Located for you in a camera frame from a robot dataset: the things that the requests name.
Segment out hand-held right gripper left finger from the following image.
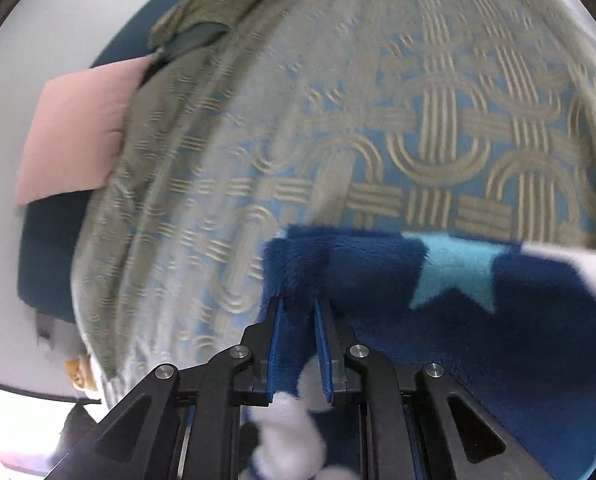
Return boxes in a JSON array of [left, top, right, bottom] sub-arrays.
[[43, 296, 285, 480]]

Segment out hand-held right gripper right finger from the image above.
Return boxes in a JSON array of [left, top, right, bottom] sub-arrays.
[[314, 299, 554, 480]]

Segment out blue star-print fleece pants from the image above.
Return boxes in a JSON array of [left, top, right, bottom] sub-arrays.
[[238, 224, 596, 480]]

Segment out small orange toy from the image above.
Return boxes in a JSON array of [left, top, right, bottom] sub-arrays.
[[64, 356, 99, 392]]

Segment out beige and blue patterned bedspread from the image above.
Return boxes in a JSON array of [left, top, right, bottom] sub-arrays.
[[70, 0, 596, 411]]

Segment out pink pillow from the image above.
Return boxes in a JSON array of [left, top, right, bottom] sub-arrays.
[[17, 56, 153, 206]]

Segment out crumpled grey-green blanket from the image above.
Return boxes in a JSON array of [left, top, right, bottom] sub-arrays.
[[148, 0, 533, 56]]

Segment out grey wall socket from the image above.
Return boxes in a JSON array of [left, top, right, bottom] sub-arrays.
[[35, 311, 54, 346]]

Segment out dark blue bed frame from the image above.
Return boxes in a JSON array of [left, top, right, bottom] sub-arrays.
[[17, 187, 96, 325]]

